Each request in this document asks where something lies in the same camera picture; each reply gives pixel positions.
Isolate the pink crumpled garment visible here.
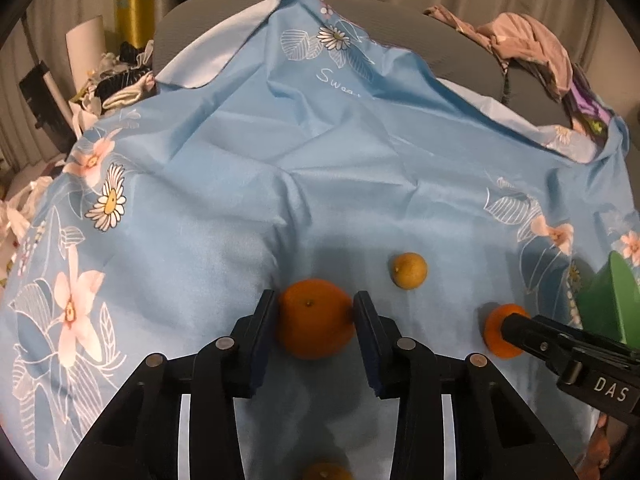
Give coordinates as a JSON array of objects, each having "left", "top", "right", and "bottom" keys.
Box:
[{"left": 424, "top": 4, "right": 583, "bottom": 103}]

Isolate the blue floral bedsheet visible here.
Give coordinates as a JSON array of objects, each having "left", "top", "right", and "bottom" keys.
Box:
[{"left": 0, "top": 0, "right": 640, "bottom": 480}]

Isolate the yellow patterned curtain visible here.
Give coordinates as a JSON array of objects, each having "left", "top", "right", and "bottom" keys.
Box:
[{"left": 115, "top": 0, "right": 156, "bottom": 56}]

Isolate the grey sofa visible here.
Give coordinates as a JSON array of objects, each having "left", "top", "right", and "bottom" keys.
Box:
[{"left": 152, "top": 0, "right": 621, "bottom": 126}]

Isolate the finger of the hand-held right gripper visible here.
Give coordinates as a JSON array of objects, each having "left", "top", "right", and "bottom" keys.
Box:
[{"left": 500, "top": 312, "right": 640, "bottom": 375}]

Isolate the black box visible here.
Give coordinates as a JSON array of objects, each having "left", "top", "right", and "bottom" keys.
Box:
[{"left": 19, "top": 60, "right": 76, "bottom": 153}]

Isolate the purple cloth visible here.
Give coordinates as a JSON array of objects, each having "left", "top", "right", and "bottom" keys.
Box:
[{"left": 565, "top": 65, "right": 618, "bottom": 136}]

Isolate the orange with pitted skin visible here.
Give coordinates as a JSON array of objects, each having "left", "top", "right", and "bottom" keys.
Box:
[{"left": 483, "top": 303, "right": 532, "bottom": 359}]

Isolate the pile of dark clothes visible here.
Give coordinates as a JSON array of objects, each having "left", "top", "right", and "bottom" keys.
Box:
[{"left": 75, "top": 40, "right": 158, "bottom": 116}]

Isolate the orange with stem dimple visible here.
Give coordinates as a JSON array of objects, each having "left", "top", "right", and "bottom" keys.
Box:
[{"left": 277, "top": 278, "right": 357, "bottom": 361}]

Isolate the small orange-yellow tomato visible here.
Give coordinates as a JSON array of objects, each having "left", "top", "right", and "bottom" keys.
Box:
[{"left": 301, "top": 461, "right": 353, "bottom": 480}]

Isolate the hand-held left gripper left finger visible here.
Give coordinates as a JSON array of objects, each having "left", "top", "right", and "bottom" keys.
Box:
[{"left": 57, "top": 289, "right": 279, "bottom": 480}]

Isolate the white crumpled cloth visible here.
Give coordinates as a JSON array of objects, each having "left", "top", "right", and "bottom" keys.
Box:
[{"left": 0, "top": 175, "right": 56, "bottom": 281}]

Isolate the white paper roll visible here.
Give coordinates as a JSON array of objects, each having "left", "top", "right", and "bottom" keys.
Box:
[{"left": 66, "top": 16, "right": 108, "bottom": 96}]

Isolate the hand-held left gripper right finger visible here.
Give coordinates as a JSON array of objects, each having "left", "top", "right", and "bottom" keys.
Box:
[{"left": 352, "top": 290, "right": 571, "bottom": 480}]

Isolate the small yellowish jujube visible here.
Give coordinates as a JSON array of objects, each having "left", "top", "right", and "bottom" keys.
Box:
[{"left": 390, "top": 252, "right": 429, "bottom": 291}]

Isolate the green plastic basin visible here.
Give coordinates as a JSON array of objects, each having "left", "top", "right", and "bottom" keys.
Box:
[{"left": 575, "top": 251, "right": 640, "bottom": 346}]

